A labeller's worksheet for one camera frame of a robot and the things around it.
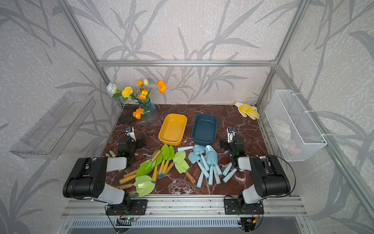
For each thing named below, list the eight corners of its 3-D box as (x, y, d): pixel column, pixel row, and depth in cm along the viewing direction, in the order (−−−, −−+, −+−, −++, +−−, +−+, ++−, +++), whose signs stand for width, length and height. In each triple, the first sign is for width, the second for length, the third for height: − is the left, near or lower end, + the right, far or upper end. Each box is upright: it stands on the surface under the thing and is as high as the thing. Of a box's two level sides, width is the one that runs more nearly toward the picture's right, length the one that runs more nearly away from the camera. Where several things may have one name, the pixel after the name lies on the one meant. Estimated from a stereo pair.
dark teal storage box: (191, 146, 98) (191, 141, 93) (192, 118, 114) (192, 113, 109) (218, 146, 99) (219, 141, 94) (215, 118, 114) (216, 113, 109)
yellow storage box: (159, 146, 99) (157, 141, 94) (164, 119, 114) (163, 113, 109) (185, 146, 99) (185, 141, 94) (187, 119, 114) (186, 113, 109)
